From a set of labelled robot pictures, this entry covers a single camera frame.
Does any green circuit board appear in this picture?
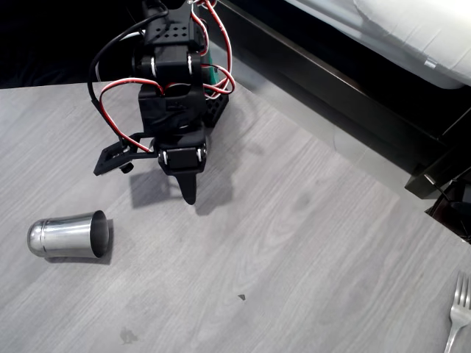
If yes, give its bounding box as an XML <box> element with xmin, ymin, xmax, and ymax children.
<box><xmin>203</xmin><ymin>46</ymin><xmax>230</xmax><ymax>97</ymax></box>

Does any black camera cable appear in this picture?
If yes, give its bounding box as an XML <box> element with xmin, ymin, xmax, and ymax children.
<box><xmin>87</xmin><ymin>5</ymin><xmax>171</xmax><ymax>150</ymax></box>

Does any white mattress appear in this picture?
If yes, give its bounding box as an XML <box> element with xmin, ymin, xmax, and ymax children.
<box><xmin>285</xmin><ymin>0</ymin><xmax>471</xmax><ymax>90</ymax></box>

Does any stainless steel cup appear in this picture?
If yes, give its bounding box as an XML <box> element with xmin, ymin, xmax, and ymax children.
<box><xmin>26</xmin><ymin>210</ymin><xmax>111</xmax><ymax>259</ymax></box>

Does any red white servo cable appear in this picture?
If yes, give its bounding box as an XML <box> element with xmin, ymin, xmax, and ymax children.
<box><xmin>189</xmin><ymin>0</ymin><xmax>236</xmax><ymax>100</ymax></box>
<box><xmin>98</xmin><ymin>76</ymin><xmax>165</xmax><ymax>154</ymax></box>

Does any black bed frame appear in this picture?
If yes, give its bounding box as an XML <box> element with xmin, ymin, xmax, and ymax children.
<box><xmin>205</xmin><ymin>0</ymin><xmax>471</xmax><ymax>202</ymax></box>

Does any black gripper camera mount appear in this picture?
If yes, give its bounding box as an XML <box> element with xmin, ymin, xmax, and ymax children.
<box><xmin>93</xmin><ymin>132</ymin><xmax>156</xmax><ymax>177</ymax></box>

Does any silver metal fork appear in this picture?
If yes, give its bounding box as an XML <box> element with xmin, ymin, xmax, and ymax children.
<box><xmin>443</xmin><ymin>271</ymin><xmax>471</xmax><ymax>353</ymax></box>

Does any black perforated arm base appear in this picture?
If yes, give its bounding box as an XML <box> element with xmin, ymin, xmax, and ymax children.
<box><xmin>203</xmin><ymin>90</ymin><xmax>231</xmax><ymax>129</ymax></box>

